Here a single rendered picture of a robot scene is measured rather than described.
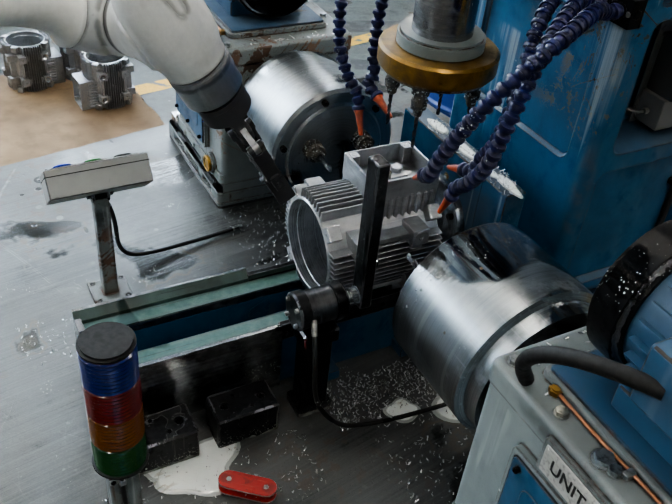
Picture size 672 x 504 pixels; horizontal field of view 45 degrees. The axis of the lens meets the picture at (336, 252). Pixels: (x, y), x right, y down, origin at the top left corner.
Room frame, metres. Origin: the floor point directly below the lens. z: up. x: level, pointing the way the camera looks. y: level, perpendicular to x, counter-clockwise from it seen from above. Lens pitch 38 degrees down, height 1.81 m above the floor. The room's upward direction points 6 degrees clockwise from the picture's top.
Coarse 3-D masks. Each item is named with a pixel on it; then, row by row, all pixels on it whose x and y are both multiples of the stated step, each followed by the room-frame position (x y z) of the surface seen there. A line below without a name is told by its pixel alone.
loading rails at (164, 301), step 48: (192, 288) 1.01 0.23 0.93; (240, 288) 1.03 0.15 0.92; (288, 288) 1.06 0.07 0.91; (384, 288) 1.07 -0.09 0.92; (144, 336) 0.93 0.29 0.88; (192, 336) 0.90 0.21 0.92; (240, 336) 0.90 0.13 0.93; (288, 336) 0.95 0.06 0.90; (384, 336) 1.04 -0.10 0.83; (144, 384) 0.82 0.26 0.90; (192, 384) 0.85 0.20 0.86; (240, 384) 0.90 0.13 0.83
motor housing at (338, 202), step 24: (312, 192) 1.05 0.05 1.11; (336, 192) 1.06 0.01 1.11; (288, 216) 1.11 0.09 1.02; (312, 216) 1.13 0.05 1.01; (336, 216) 1.02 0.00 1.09; (360, 216) 1.04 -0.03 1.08; (408, 216) 1.07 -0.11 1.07; (312, 240) 1.11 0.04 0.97; (384, 240) 1.01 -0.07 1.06; (408, 240) 1.03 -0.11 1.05; (432, 240) 1.05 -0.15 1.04; (312, 264) 1.08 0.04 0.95; (336, 264) 0.97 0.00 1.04; (384, 264) 1.01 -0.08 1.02; (408, 264) 1.03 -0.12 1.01
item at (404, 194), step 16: (400, 144) 1.17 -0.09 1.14; (352, 160) 1.10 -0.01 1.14; (400, 160) 1.16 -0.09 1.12; (416, 160) 1.15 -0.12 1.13; (352, 176) 1.09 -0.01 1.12; (400, 176) 1.10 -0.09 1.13; (400, 192) 1.06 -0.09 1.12; (416, 192) 1.08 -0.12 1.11; (432, 192) 1.09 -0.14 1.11; (400, 208) 1.07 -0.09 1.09; (416, 208) 1.08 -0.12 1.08
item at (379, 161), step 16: (368, 160) 0.94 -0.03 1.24; (384, 160) 0.94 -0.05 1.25; (368, 176) 0.94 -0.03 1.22; (384, 176) 0.92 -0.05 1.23; (368, 192) 0.93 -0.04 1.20; (384, 192) 0.93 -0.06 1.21; (368, 208) 0.93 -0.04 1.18; (384, 208) 0.93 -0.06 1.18; (368, 224) 0.92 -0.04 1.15; (368, 240) 0.92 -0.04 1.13; (368, 256) 0.92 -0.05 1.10; (368, 272) 0.92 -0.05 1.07; (352, 288) 0.93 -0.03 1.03; (368, 288) 0.92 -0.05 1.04; (368, 304) 0.93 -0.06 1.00
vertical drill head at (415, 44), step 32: (416, 0) 1.13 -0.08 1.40; (448, 0) 1.09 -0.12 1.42; (384, 32) 1.16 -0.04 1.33; (416, 32) 1.12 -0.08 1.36; (448, 32) 1.09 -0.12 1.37; (480, 32) 1.14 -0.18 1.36; (384, 64) 1.10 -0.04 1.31; (416, 64) 1.06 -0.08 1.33; (448, 64) 1.07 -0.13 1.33; (480, 64) 1.08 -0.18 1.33; (416, 96) 1.07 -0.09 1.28; (416, 128) 1.08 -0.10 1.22
